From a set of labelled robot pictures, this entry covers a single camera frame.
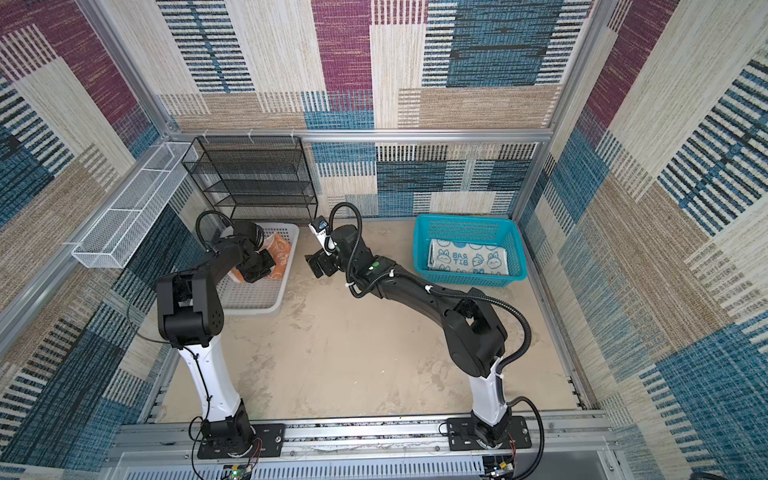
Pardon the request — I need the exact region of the white wire mesh tray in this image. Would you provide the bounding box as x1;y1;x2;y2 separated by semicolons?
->
72;142;190;269

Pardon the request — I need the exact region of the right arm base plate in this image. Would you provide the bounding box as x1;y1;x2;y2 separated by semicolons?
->
444;415;532;451

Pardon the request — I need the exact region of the orange bear print towel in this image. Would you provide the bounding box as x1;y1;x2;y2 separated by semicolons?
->
228;232;291;283

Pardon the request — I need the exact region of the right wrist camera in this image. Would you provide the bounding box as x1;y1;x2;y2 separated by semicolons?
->
309;216;335;255

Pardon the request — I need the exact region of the teal plastic basket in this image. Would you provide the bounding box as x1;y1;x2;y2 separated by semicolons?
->
413;214;527;287

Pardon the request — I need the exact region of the black wire shelf rack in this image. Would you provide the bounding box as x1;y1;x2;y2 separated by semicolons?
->
182;136;318;223

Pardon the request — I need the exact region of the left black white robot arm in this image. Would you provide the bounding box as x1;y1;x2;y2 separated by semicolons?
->
155;210;275;457

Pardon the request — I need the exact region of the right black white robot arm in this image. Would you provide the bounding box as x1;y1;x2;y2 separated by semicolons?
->
306;202;532;450

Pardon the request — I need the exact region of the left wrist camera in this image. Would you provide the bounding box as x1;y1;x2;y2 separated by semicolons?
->
233;220;266;250

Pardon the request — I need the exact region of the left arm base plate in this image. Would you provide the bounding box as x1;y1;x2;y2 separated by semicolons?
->
195;423;286;462

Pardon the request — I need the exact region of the aluminium mounting rail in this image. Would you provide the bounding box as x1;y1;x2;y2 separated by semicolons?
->
104;408;617;467

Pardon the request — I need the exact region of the white plastic laundry basket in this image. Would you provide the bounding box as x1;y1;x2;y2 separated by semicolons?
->
217;222;300;317

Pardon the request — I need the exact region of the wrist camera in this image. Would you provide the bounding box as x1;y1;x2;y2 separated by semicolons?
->
233;220;266;250
309;216;335;255

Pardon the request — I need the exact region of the teal bicycle print towel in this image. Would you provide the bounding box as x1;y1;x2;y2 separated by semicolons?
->
427;239;509;276

